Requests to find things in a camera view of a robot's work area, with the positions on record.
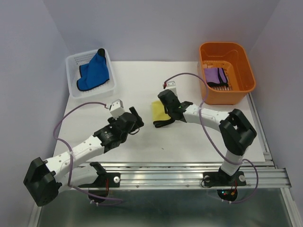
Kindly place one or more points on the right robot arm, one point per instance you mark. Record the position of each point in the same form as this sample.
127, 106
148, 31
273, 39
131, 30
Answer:
236, 131

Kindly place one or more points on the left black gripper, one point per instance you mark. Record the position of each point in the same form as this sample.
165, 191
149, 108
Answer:
138, 123

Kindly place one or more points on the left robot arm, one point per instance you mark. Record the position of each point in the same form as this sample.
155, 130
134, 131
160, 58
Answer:
45, 179

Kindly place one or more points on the yellow towel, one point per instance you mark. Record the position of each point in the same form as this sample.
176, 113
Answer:
159, 117

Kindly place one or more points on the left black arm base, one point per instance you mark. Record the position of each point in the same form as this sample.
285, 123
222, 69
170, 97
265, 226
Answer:
107, 180

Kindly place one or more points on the black and purple towel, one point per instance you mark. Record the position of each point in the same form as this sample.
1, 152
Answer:
215, 77

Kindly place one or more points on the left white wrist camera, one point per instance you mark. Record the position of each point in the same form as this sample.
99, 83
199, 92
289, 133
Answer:
117, 108

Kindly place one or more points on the blue towel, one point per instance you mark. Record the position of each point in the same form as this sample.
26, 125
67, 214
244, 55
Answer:
93, 74

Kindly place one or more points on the white perforated basket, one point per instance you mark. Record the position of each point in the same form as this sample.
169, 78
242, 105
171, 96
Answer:
73, 62

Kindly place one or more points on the orange plastic basket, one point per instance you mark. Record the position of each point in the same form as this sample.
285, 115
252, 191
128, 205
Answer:
233, 59

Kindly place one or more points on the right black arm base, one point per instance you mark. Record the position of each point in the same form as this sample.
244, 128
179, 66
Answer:
210, 178

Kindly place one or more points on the aluminium mounting rail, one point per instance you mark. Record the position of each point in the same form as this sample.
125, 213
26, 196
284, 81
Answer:
183, 175

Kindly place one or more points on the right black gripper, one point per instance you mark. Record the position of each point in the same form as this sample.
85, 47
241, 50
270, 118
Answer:
165, 109

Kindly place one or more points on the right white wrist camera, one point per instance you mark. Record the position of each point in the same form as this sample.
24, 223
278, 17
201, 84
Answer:
170, 85

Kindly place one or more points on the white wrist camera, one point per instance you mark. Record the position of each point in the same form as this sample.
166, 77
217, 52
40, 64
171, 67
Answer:
117, 108
170, 85

